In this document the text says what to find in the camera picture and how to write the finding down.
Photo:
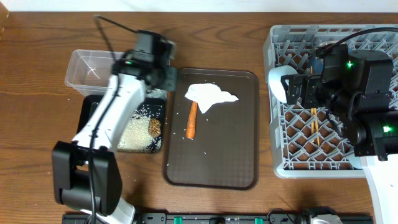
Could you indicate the brown mushroom food scrap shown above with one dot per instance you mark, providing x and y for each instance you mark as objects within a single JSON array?
[{"x": 154, "y": 128}]

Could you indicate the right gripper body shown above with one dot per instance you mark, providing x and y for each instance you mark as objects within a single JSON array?
[{"x": 310, "y": 83}]

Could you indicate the light blue cup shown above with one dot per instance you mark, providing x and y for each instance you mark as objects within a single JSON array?
[{"x": 354, "y": 161}]

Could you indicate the light blue rice bowl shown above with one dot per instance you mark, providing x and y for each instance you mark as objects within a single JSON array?
[{"x": 274, "y": 81}]

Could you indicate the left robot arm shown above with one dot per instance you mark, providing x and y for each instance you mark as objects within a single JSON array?
[{"x": 85, "y": 172}]

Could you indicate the clear plastic bin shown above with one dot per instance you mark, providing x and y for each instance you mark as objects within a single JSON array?
[{"x": 89, "y": 71}]

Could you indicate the dark blue plate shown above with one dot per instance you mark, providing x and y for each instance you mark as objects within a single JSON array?
[{"x": 315, "y": 65}]

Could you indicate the grey dishwasher rack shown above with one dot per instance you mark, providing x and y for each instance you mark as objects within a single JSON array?
[{"x": 293, "y": 141}]

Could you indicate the spilled white rice pile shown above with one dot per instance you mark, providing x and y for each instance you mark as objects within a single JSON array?
[{"x": 135, "y": 137}]

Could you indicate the white napkin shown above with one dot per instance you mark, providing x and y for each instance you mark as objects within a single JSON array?
[{"x": 208, "y": 94}]

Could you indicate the brown serving tray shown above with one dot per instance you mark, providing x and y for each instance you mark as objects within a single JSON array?
[{"x": 224, "y": 153}]

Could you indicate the orange carrot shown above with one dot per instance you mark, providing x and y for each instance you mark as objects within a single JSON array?
[{"x": 191, "y": 122}]

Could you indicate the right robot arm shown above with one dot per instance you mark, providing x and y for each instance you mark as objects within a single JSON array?
[{"x": 354, "y": 86}]

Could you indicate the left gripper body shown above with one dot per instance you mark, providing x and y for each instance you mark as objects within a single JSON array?
[{"x": 167, "y": 77}]

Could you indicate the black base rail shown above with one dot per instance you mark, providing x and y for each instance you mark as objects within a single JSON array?
[{"x": 275, "y": 216}]

